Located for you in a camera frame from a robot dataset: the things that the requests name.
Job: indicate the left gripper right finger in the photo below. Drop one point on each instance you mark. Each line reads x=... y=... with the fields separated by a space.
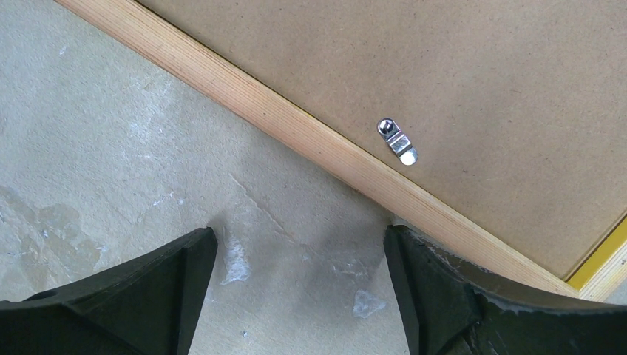
x=451 y=306

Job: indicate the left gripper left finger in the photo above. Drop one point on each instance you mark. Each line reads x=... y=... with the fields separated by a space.
x=147 y=305

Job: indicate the yellow picture frame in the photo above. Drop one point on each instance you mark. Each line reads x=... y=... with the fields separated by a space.
x=163 y=44

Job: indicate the brown cardboard backing board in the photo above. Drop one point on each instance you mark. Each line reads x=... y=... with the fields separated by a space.
x=517 y=109

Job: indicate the small metal frame clip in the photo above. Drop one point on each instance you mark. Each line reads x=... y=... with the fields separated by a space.
x=397 y=141

